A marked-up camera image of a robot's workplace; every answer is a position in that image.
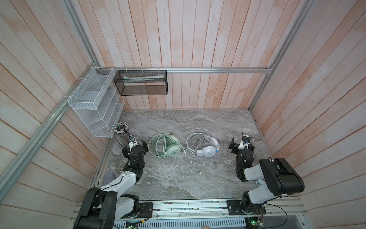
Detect white headphones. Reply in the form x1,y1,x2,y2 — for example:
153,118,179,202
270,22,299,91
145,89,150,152
186,132,220,158

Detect mint green headphones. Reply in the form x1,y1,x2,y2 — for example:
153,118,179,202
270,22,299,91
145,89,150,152
148,133,186,158

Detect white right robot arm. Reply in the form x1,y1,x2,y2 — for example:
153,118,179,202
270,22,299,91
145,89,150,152
226,135,305,215

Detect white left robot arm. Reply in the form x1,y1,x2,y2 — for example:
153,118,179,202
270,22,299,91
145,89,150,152
73,136,149,229

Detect clear cup of pencils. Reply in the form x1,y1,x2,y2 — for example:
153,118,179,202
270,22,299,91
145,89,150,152
114,122,130,147

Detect lavender glasses case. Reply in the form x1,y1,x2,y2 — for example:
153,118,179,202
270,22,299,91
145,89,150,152
102,172,116,186

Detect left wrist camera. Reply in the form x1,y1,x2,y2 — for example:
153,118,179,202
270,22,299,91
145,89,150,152
128,135,139,151

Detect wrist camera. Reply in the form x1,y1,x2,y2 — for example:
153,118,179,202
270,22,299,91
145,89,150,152
238,132,253,150
128,135,139,151

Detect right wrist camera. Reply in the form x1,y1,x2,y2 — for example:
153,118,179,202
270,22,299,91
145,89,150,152
238,132,253,150

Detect white wire mesh shelf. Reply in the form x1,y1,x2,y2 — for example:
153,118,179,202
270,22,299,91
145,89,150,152
69,67,125,138

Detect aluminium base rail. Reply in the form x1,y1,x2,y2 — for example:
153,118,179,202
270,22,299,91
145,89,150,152
112,197,314,229

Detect black wire mesh basket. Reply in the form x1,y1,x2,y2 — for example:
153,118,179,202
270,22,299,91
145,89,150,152
113,70,168,96

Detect aluminium wall rail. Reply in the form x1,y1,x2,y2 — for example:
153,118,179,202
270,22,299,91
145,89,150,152
1,62,97,202
102,67,274,74

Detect aluminium left wall rail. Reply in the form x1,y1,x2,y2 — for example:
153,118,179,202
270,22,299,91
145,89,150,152
1,62,97,202

